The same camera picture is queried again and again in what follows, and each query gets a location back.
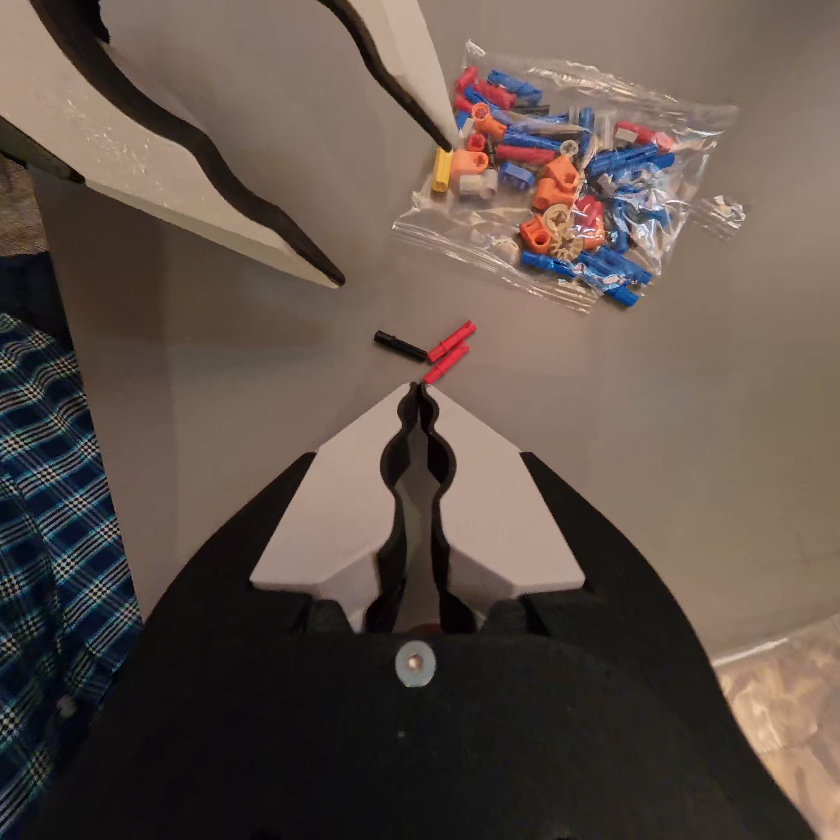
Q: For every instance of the torn clear plastic scrap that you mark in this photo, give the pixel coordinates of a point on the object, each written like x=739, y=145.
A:
x=722, y=213

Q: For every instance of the yellow lego connector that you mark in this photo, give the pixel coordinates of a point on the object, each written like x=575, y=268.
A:
x=442, y=170

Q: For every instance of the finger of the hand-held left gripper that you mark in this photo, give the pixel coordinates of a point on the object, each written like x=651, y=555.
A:
x=79, y=111
x=410, y=52

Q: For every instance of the clear bag of lego pieces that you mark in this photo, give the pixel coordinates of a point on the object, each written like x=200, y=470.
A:
x=564, y=177

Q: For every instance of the person's plaid shirt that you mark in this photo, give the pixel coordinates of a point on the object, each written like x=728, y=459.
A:
x=52, y=525

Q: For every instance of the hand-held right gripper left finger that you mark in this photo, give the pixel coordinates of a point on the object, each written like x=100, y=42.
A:
x=328, y=518

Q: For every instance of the black lego pin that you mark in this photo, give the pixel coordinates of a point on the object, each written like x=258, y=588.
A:
x=400, y=345

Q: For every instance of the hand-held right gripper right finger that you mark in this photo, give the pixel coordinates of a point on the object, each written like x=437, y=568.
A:
x=505, y=525

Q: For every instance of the red lego pin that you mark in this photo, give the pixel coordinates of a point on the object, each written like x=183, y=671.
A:
x=446, y=364
x=451, y=341

